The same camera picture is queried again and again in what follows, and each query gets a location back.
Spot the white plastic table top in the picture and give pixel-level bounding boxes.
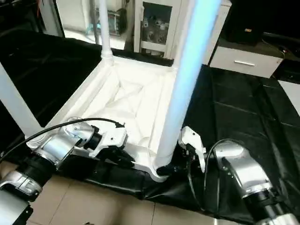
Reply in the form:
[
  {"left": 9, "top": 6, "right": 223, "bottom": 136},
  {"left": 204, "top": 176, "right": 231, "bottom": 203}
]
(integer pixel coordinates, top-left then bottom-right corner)
[{"left": 26, "top": 55, "right": 181, "bottom": 182}]

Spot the black work mat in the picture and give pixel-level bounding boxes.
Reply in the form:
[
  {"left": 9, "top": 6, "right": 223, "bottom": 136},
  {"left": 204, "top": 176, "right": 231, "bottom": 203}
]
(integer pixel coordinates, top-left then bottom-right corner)
[{"left": 0, "top": 30, "right": 300, "bottom": 225}]

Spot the white drawer unit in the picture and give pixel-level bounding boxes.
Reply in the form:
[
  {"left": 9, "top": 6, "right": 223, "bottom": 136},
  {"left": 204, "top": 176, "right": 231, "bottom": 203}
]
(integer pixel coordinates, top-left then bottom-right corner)
[{"left": 209, "top": 45, "right": 284, "bottom": 79}]

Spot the teal storage box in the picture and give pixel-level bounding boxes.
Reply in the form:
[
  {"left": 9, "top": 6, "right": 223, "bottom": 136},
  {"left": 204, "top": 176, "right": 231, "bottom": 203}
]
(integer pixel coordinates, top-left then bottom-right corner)
[{"left": 87, "top": 7, "right": 127, "bottom": 36}]

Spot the white glass-door cabinet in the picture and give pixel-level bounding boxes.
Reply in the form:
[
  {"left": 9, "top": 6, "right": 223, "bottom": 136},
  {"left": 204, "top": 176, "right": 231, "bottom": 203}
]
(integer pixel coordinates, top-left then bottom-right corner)
[{"left": 134, "top": 0, "right": 230, "bottom": 66}]

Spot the black box yellow label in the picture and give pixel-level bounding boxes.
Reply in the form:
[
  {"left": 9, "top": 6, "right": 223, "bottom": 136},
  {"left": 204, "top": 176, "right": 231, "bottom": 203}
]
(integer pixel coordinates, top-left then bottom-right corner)
[{"left": 225, "top": 0, "right": 268, "bottom": 45}]

